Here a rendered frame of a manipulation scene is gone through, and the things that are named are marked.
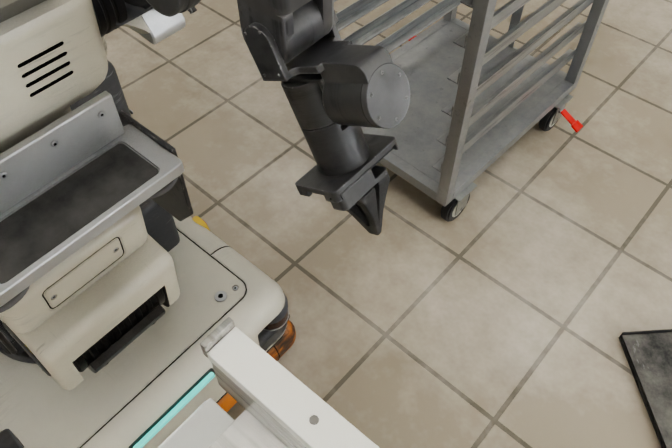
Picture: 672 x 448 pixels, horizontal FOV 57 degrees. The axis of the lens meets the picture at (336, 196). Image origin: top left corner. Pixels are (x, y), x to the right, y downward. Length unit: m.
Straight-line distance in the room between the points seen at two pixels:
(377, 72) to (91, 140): 0.36
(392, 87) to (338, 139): 0.09
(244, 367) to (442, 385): 1.02
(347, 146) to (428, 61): 1.35
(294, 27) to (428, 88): 1.30
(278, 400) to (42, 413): 0.80
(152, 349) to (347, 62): 0.80
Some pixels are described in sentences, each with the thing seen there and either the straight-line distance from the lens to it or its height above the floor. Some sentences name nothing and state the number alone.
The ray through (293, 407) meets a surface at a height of 0.90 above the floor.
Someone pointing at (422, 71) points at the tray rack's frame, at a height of 0.15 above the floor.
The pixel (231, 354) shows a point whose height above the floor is 0.90.
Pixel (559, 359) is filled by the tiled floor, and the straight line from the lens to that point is 1.56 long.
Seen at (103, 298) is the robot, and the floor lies 0.58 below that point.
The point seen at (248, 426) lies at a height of 0.84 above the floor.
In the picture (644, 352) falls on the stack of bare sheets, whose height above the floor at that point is 0.02.
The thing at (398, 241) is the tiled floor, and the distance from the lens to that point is 1.65.
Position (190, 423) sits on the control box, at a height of 0.84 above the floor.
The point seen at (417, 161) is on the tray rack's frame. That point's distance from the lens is 1.64.
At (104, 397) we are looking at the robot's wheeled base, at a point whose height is 0.28.
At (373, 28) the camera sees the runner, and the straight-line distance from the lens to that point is 1.77.
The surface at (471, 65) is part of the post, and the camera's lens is 1.28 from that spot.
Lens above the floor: 1.33
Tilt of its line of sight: 50 degrees down
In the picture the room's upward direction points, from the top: straight up
